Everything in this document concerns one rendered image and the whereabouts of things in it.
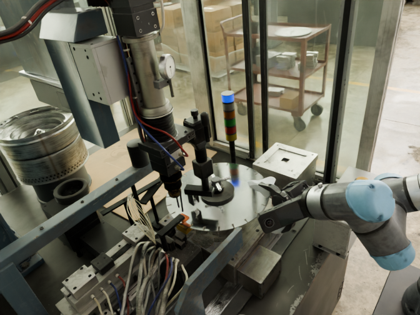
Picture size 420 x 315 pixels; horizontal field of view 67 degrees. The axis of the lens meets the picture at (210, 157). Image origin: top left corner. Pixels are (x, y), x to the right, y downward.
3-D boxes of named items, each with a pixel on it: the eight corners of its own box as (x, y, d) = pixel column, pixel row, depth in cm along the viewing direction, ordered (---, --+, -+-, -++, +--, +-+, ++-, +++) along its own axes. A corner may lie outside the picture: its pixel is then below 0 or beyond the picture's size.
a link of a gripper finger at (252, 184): (260, 174, 88) (286, 190, 81) (244, 184, 85) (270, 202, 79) (260, 165, 86) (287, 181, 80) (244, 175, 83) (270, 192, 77)
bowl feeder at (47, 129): (78, 164, 165) (51, 99, 145) (113, 184, 147) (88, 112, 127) (19, 197, 146) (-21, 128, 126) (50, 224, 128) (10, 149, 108)
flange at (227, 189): (230, 205, 96) (230, 199, 94) (195, 202, 99) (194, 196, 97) (237, 182, 105) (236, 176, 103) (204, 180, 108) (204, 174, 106)
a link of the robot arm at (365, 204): (387, 235, 55) (360, 198, 53) (336, 232, 64) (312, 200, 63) (405, 204, 58) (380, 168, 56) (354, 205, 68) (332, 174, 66)
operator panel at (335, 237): (344, 197, 122) (349, 165, 114) (374, 208, 116) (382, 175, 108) (311, 245, 105) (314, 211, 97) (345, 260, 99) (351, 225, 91)
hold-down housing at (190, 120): (206, 168, 92) (196, 103, 81) (217, 174, 89) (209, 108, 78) (191, 176, 89) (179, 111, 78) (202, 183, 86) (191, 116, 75)
